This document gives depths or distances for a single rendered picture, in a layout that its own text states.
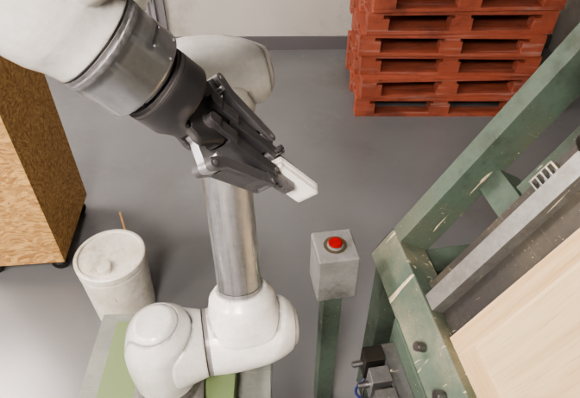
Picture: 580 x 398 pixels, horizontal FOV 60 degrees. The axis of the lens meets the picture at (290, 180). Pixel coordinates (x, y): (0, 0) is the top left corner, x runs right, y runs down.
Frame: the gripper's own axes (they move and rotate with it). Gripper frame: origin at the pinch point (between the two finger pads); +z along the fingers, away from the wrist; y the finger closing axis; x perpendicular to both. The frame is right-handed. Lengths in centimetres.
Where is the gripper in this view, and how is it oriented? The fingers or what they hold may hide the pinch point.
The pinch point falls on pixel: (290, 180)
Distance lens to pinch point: 58.4
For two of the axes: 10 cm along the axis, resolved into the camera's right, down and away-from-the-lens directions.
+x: -7.8, 3.9, 4.9
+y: -0.3, -8.0, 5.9
